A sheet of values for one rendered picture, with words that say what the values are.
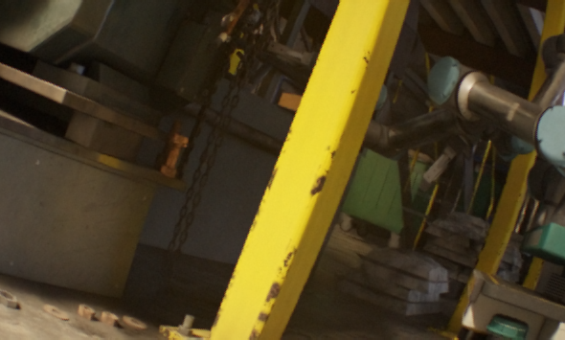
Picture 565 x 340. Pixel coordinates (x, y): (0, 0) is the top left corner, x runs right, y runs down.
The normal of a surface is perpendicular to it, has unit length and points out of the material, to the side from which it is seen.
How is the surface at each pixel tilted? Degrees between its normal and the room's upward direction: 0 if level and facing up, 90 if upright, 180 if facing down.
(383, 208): 94
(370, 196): 94
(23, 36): 90
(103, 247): 90
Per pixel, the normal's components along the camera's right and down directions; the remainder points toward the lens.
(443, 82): -0.84, -0.36
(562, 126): -0.73, -0.28
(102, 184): 0.79, 0.29
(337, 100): -0.50, -0.22
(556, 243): -0.26, -0.13
